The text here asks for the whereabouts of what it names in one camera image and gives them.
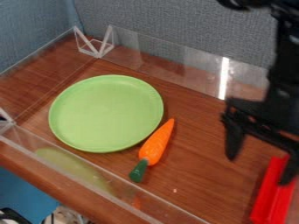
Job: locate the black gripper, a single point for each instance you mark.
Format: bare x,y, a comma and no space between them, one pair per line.
263,119

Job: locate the red plastic block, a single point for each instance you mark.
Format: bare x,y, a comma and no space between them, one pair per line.
273,197

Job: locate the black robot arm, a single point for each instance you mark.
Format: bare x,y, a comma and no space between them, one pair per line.
283,73

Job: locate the green plate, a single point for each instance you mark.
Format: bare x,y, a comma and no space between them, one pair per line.
105,113

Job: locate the orange toy carrot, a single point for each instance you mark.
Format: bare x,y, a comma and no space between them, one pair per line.
152,150

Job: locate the clear acrylic back wall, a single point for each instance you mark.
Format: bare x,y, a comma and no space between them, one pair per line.
197,70

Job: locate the clear acrylic wall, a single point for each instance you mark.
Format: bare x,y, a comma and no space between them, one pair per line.
84,186
197,70
47,67

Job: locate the clear acrylic front wall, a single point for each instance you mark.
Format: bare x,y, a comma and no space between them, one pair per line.
84,186

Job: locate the clear acrylic left wall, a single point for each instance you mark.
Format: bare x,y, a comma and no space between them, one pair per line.
47,67

